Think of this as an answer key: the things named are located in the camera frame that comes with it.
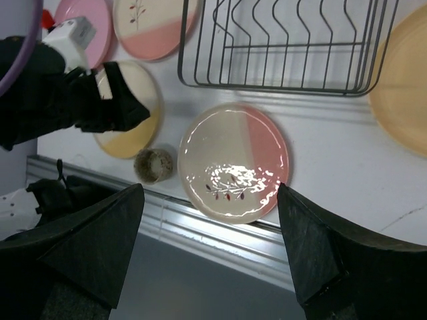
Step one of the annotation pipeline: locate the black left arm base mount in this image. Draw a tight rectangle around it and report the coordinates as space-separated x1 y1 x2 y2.
26 159 115 226

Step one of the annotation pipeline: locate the small speckled ceramic cup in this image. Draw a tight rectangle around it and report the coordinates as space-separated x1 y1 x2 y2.
133 149 173 185

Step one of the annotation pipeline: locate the orange round plate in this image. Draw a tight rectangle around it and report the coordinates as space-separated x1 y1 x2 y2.
368 5 426 157

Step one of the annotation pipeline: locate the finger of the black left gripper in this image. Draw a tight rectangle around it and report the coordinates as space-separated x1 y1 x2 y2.
75 62 150 133

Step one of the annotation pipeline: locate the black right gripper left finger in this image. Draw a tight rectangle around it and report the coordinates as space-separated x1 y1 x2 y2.
1 184 144 309

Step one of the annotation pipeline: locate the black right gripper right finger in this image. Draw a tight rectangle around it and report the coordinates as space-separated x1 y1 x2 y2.
277 183 426 305

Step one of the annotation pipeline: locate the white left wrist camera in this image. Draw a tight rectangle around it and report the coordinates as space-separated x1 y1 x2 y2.
42 16 96 73

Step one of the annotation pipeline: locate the aluminium table edge rail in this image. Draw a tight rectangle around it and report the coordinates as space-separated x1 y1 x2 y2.
27 154 294 291

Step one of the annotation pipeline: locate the black wire dish rack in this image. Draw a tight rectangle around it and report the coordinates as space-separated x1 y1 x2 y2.
177 1 398 97

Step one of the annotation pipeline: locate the cream and yellow plate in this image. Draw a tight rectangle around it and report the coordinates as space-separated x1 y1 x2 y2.
93 60 163 159

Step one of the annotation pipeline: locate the solid pink plate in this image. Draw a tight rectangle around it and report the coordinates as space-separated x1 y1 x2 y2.
54 0 112 69

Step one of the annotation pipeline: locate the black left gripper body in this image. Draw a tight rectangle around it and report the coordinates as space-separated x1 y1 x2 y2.
1 41 100 151

